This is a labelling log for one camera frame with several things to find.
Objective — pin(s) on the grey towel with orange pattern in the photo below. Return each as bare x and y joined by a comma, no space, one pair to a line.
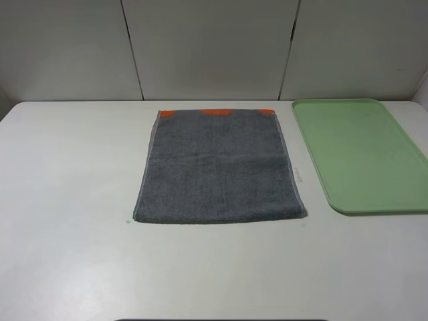
217,167

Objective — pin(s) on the green plastic tray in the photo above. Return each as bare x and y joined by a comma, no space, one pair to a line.
366,162

